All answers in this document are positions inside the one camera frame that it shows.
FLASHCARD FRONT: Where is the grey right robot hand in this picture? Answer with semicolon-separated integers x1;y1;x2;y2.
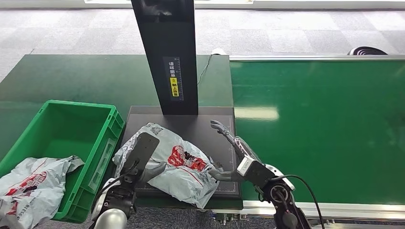
208;119;263;182

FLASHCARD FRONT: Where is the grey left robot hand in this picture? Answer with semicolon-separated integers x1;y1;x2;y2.
138;161;167;189

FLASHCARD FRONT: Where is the grey plastic mailer package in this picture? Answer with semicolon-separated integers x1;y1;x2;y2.
113;122;224;210

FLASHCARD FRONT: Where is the black inbound scanner machine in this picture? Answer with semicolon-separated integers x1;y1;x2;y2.
121;0;243;200

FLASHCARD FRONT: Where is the green conveyor belt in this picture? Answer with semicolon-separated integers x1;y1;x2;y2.
230;59;405;206

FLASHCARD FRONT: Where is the crumpled grey mailer package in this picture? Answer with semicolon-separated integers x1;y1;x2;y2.
0;155;85;229

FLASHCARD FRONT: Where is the black yellow label sticker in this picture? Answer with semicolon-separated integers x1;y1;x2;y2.
163;56;184;102

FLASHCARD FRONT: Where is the green plastic crate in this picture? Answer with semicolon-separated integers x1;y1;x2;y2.
0;100;126;223

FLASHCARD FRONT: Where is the black ribbed round object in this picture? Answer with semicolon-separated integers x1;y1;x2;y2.
347;46;389;56

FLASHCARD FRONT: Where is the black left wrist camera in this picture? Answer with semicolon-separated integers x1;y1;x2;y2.
121;132;160;184

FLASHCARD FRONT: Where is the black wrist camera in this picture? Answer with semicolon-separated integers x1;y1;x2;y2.
121;132;160;184
236;155;277;189

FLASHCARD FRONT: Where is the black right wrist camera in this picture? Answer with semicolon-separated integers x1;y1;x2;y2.
236;155;277;189

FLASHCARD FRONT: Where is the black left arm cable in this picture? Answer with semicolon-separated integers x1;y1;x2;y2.
92;159;140;206

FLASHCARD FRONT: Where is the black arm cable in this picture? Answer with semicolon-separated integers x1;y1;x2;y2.
92;159;140;206
269;174;326;229

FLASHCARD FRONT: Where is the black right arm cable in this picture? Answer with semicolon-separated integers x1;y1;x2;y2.
269;174;326;229

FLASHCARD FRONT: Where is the metal bracket under table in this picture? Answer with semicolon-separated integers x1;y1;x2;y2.
213;213;251;226

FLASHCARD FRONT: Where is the thin black power cable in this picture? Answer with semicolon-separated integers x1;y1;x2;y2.
196;54;212;86

